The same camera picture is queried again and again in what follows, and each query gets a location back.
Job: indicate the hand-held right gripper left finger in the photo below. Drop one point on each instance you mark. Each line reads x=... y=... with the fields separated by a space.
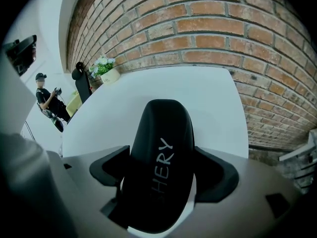
x=86 y=202

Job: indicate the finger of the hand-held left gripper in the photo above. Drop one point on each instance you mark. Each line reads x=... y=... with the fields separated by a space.
x=15 y=95

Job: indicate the yellow-green table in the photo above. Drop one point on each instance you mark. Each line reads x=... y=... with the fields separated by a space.
x=73 y=105

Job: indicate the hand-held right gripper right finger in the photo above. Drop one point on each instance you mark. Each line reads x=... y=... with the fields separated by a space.
x=235 y=207

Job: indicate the black mounted device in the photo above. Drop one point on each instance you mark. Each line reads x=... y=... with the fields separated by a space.
x=22 y=46

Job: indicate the black office chair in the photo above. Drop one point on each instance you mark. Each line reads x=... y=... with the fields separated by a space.
x=83 y=85

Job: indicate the black oval case with lettering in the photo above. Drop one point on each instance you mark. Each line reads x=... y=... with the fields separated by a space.
x=161 y=123

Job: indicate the potted flower plant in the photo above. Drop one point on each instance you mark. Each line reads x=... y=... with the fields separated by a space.
x=109 y=76

